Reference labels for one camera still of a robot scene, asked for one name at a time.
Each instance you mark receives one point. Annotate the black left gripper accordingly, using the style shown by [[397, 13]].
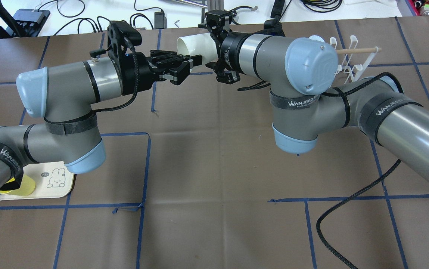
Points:
[[142, 76]]

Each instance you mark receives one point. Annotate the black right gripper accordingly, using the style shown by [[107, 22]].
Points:
[[230, 51]]

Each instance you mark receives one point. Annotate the cream white plastic cup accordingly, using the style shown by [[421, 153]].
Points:
[[199, 44]]

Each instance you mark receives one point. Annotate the light blue plastic cup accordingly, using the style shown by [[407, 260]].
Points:
[[332, 40]]

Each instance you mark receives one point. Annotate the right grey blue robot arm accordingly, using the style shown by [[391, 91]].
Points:
[[300, 73]]

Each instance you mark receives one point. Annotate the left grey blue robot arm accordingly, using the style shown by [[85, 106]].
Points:
[[63, 96]]

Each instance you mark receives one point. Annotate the yellow plastic cup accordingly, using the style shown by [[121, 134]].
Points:
[[26, 187]]

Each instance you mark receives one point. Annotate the black power adapter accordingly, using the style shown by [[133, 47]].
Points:
[[160, 20]]

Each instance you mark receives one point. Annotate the cream tray with rabbit drawing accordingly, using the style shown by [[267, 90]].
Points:
[[51, 180]]

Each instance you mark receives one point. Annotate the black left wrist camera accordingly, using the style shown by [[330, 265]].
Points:
[[121, 36]]

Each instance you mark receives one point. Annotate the white wire cup rack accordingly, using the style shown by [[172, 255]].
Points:
[[355, 60]]

